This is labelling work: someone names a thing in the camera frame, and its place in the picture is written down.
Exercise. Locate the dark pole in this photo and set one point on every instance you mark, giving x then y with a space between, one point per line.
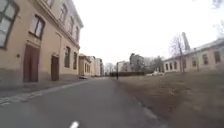
117 70

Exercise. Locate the dark hedge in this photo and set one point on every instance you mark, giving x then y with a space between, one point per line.
130 73

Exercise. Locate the grey buildings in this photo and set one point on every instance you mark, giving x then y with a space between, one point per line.
133 62

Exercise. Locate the row of buildings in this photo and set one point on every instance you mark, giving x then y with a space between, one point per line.
90 65

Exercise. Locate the grey asphalt road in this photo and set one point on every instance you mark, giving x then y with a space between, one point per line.
96 103

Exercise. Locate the bare tree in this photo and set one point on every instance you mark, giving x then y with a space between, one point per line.
176 50

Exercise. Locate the yellow building with brown doors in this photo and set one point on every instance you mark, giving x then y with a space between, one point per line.
43 50

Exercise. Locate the robot's own part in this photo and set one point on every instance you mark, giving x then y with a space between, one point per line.
74 124

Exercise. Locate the dry grass field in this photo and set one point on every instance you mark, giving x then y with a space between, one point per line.
180 93

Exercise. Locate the tall chimney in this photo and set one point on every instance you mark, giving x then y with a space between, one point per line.
185 41

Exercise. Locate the long yellow building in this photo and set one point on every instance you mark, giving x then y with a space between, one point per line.
200 58

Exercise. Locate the grey pavement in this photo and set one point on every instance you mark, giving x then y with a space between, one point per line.
20 89

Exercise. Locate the pale kerb strip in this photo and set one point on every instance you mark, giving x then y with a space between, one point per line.
20 97

